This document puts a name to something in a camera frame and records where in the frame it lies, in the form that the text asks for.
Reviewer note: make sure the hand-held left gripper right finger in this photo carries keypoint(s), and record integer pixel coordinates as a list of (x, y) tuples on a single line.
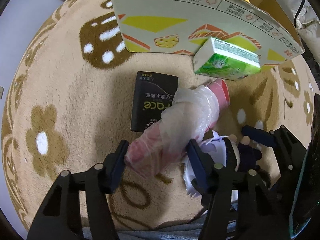
[(197, 165)]

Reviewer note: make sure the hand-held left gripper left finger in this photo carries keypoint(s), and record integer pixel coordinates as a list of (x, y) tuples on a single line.
[(117, 160)]

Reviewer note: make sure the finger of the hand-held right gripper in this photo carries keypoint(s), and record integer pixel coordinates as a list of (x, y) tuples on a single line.
[(257, 136)]

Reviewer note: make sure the white-haired purple doll plush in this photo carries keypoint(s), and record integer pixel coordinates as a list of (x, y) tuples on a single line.
[(247, 155)]

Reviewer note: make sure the pink cups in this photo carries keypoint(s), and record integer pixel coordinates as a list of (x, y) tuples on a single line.
[(175, 120)]

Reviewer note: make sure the black tissue packet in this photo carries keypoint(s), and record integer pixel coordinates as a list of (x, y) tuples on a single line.
[(150, 100)]

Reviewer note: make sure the green tissue packet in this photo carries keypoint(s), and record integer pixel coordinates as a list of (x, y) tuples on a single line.
[(225, 65)]

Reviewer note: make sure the cardboard box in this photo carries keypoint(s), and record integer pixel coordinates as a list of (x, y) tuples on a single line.
[(155, 17)]

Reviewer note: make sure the grey pants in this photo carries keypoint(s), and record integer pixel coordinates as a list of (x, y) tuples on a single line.
[(162, 233)]

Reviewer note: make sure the beige printed blanket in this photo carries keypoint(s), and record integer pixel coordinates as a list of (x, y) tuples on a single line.
[(62, 67)]

